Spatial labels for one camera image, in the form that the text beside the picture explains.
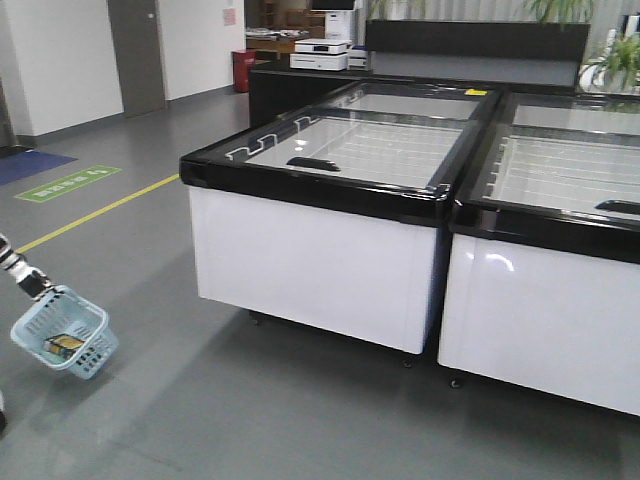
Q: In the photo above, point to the black Franzzi cookie box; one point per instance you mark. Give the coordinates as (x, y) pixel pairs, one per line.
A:
(63, 345)

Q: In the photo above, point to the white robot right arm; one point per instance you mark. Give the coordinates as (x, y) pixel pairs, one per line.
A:
(31, 280)

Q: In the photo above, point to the light blue plastic basket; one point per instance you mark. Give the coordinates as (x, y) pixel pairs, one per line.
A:
(66, 332)

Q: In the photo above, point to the white chest freezer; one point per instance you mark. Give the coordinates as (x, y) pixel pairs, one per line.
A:
(543, 280)
(335, 215)

